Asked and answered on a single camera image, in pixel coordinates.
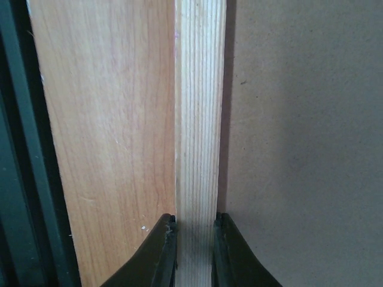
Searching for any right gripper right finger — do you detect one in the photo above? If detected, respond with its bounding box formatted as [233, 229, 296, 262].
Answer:
[212, 213, 281, 286]

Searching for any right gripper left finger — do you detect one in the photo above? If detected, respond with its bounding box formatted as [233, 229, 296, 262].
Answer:
[102, 213, 177, 287]

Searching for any pink picture frame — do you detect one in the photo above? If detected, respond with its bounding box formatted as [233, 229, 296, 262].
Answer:
[174, 0, 383, 287]

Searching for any black aluminium rail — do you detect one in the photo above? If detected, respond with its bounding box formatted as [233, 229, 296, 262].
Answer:
[1, 1, 81, 286]

